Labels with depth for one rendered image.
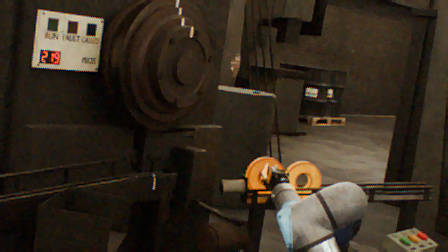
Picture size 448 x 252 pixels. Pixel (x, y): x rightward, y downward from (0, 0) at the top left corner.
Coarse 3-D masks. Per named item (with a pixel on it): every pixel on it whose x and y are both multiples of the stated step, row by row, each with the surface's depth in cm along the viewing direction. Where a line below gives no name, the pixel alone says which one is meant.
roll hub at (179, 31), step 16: (176, 32) 228; (160, 48) 226; (176, 48) 231; (192, 48) 237; (208, 48) 241; (160, 64) 226; (176, 64) 231; (192, 64) 236; (208, 64) 243; (160, 80) 228; (176, 80) 234; (192, 80) 238; (208, 80) 245; (160, 96) 232; (176, 96) 235; (192, 96) 241
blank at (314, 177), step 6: (300, 162) 270; (306, 162) 271; (288, 168) 271; (294, 168) 269; (300, 168) 270; (306, 168) 270; (312, 168) 271; (294, 174) 270; (300, 174) 270; (306, 174) 271; (312, 174) 271; (318, 174) 272; (294, 180) 270; (312, 180) 272; (318, 180) 272; (294, 186) 271; (306, 186) 273; (312, 186) 272; (318, 186) 273
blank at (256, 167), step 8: (256, 160) 268; (264, 160) 267; (272, 160) 267; (248, 168) 268; (256, 168) 267; (264, 168) 267; (280, 168) 269; (248, 176) 267; (256, 176) 267; (248, 184) 268; (256, 184) 268; (264, 192) 269
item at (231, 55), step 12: (240, 0) 658; (432, 0) 1023; (240, 12) 661; (228, 24) 653; (240, 24) 665; (228, 36) 657; (240, 36) 669; (228, 48) 660; (228, 60) 664; (228, 72) 668; (228, 84) 672
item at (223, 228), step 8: (208, 224) 262; (216, 224) 262; (224, 224) 264; (232, 224) 267; (200, 232) 262; (208, 232) 260; (216, 232) 258; (224, 232) 260; (232, 232) 263; (240, 232) 267; (248, 232) 270; (200, 240) 263; (208, 240) 260; (216, 240) 258; (224, 240) 259; (232, 240) 263; (240, 240) 266; (248, 240) 270; (200, 248) 263; (208, 248) 260; (216, 248) 259; (224, 248) 260; (232, 248) 265; (240, 248) 269
